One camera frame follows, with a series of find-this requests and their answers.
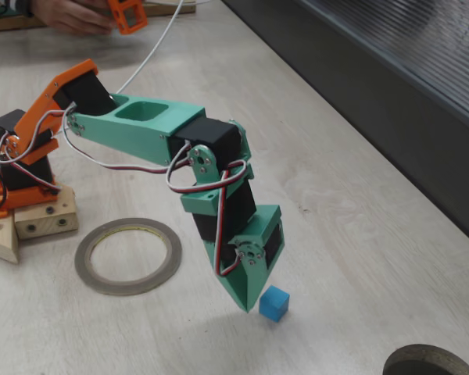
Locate blue cube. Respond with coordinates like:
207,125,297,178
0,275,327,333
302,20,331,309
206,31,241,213
258,284,291,323

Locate orange leader arm handle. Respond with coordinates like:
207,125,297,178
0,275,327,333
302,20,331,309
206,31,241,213
107,0,149,36

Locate person's forearm in sleeve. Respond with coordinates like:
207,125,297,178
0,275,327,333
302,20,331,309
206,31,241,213
7,0,38,17

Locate person's hand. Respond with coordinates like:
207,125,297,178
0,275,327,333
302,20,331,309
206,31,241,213
30,0,119,37

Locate ribbed glass desk partition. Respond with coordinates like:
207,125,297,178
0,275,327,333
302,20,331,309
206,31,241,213
222,0,469,255

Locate short wooden base block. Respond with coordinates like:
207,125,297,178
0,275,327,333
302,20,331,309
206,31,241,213
13,185,81,241

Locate long wooden plank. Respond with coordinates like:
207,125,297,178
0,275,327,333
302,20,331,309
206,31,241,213
0,212,23,266

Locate grey ring of tape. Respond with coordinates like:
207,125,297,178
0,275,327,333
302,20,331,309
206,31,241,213
73,217,183,296

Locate white usb cable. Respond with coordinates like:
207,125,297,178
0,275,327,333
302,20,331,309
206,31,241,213
119,0,213,94

